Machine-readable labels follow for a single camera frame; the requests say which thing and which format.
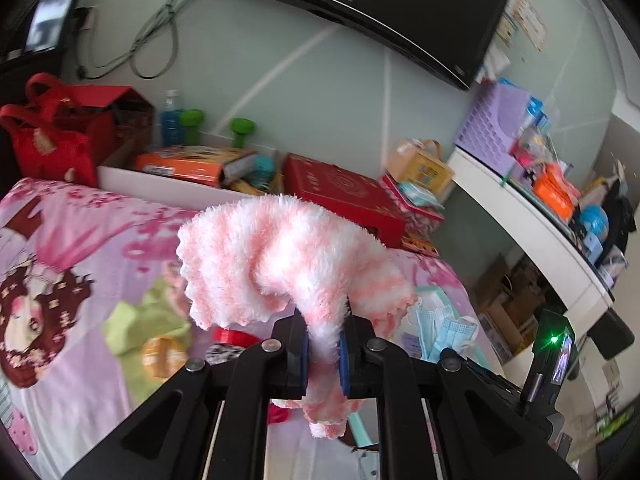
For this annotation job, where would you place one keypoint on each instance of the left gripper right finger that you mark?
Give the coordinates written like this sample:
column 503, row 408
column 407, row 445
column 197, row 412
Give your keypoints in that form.
column 452, row 419

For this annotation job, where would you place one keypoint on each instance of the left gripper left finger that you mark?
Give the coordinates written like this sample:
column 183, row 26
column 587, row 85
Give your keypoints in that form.
column 207, row 421

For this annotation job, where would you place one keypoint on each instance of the purple baby wipes pack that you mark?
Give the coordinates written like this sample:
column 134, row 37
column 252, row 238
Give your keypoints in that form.
column 412, row 344

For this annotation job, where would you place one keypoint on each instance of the blue face mask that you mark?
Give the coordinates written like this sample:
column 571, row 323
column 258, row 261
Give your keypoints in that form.
column 437, row 322

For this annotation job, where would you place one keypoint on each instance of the green microfiber cloth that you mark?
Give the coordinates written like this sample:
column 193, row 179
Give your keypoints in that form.
column 130, row 325

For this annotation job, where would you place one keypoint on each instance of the pink white fluffy towel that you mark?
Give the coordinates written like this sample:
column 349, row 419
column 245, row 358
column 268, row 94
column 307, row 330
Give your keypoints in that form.
column 246, row 261

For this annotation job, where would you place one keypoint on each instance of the leopard print scrunchie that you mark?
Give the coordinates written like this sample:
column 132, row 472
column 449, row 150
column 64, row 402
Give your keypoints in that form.
column 219, row 353

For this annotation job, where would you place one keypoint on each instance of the red tape roll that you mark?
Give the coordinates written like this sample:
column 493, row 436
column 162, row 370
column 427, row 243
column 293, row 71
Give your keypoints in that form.
column 234, row 338

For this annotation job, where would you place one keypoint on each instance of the cardboard milk carton box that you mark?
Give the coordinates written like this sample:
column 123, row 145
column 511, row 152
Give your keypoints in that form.
column 505, row 338

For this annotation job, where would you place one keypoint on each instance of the red flower hair clip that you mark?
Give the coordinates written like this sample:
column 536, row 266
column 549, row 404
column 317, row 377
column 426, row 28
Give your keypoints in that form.
column 278, row 415

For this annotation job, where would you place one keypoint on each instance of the white curved desk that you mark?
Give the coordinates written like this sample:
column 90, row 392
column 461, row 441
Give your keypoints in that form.
column 572, row 277

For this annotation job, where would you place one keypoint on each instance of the cartoon printed bed sheet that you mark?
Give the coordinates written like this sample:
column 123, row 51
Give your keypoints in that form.
column 69, row 254

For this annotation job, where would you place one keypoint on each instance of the orange snack packet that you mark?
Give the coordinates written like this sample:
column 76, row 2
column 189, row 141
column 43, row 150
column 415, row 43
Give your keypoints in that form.
column 556, row 192

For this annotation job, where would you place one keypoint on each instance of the red white patterned box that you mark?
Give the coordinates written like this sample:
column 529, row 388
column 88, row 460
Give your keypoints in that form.
column 420, row 222

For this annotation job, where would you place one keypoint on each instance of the blue wipes packet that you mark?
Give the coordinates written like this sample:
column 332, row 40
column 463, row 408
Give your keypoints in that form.
column 419, row 196

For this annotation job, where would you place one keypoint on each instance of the large red gift box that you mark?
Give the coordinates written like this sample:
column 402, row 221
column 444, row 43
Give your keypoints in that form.
column 354, row 197

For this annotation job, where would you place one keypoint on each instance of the yellow gift carry box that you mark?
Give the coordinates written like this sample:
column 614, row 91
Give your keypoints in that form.
column 419, row 162

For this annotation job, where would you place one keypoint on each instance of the purple perforated basket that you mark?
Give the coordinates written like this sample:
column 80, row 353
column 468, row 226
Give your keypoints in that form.
column 489, row 131

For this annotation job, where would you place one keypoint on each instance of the orange cardboard box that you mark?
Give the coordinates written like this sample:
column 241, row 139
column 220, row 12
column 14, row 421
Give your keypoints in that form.
column 216, row 167

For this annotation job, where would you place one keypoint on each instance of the teal toy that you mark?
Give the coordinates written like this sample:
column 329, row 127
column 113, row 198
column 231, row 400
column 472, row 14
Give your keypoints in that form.
column 263, row 173

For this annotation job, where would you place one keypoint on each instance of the white storage box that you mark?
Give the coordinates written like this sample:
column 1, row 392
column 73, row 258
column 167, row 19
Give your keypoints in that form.
column 117, row 175

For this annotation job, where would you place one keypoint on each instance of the green dumbbell right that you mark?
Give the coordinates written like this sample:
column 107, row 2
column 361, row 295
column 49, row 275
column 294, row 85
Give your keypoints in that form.
column 241, row 129

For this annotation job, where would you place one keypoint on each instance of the green dumbbell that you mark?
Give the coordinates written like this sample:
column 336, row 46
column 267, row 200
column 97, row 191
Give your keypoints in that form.
column 241, row 129
column 190, row 122

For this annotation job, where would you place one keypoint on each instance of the green dumbbell left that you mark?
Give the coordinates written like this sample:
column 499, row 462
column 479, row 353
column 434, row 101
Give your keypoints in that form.
column 190, row 122

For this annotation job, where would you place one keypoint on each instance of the blue water bottle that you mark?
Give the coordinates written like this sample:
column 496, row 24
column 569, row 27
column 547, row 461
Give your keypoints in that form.
column 170, row 125

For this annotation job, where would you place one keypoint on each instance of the dark red open box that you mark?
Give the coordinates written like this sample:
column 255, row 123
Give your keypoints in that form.
column 125, row 120

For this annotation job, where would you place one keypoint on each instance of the red felt handbag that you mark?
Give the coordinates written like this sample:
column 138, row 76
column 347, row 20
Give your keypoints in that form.
column 64, row 132

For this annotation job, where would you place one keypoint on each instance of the small black monitor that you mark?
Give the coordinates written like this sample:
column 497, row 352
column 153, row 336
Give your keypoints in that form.
column 49, row 26

